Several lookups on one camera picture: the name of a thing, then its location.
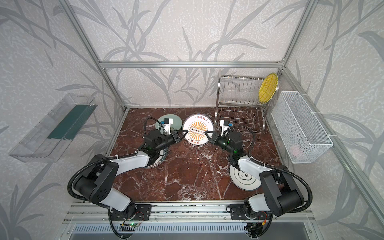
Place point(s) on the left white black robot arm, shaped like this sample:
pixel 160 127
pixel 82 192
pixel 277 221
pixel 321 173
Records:
pixel 94 182

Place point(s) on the clear plastic wall tray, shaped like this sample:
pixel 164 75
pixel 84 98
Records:
pixel 51 137

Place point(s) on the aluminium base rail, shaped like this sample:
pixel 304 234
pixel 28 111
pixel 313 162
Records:
pixel 165 213

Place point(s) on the white wire mesh basket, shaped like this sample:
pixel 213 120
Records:
pixel 303 136

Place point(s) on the orange sunburst plate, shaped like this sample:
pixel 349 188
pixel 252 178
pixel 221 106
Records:
pixel 197 125

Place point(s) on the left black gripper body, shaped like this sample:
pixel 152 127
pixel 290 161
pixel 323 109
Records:
pixel 176 137

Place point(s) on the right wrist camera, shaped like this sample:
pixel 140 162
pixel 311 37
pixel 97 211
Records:
pixel 225 125

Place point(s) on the yellow grid plate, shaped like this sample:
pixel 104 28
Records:
pixel 268 88

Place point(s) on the mint green flower plate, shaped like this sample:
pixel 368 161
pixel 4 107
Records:
pixel 177 122

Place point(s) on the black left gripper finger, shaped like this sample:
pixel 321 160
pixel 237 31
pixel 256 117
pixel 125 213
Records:
pixel 176 139
pixel 182 133

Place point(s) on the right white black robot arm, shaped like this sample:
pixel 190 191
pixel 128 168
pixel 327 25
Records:
pixel 283 191

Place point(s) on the steel two-tier dish rack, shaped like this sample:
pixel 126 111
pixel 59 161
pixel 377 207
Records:
pixel 238 103

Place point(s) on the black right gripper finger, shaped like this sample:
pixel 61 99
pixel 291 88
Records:
pixel 209 134
pixel 214 140

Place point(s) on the green rimmed Chinese text plate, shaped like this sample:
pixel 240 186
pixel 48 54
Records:
pixel 157 159

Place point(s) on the aluminium cage frame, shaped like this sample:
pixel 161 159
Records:
pixel 361 181

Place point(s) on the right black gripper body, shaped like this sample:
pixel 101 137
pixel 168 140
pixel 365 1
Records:
pixel 212 138

